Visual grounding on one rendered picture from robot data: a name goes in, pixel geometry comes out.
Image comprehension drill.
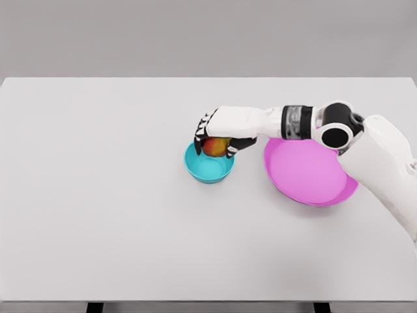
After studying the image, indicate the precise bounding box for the red yellow apple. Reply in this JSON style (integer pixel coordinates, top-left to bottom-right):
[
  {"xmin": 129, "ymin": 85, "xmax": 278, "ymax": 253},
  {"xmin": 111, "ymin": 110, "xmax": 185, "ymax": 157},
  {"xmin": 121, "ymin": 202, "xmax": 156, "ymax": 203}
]
[{"xmin": 201, "ymin": 137, "xmax": 231, "ymax": 158}]

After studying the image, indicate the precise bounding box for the blue bowl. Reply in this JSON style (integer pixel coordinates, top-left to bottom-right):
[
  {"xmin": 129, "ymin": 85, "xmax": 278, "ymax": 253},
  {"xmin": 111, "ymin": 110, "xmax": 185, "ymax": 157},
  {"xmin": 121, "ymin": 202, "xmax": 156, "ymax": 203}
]
[{"xmin": 184, "ymin": 142, "xmax": 236, "ymax": 185}]

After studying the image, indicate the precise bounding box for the pink plate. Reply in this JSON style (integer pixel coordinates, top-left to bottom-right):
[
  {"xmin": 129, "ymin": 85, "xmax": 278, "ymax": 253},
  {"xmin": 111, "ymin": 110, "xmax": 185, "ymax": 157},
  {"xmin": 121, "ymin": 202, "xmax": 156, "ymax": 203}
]
[{"xmin": 263, "ymin": 136, "xmax": 360, "ymax": 207}]

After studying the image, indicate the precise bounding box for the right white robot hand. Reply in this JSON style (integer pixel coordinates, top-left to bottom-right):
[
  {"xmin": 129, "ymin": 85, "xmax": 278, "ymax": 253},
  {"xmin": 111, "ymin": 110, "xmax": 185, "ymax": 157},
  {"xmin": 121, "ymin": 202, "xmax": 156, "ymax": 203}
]
[{"xmin": 194, "ymin": 106, "xmax": 262, "ymax": 160}]

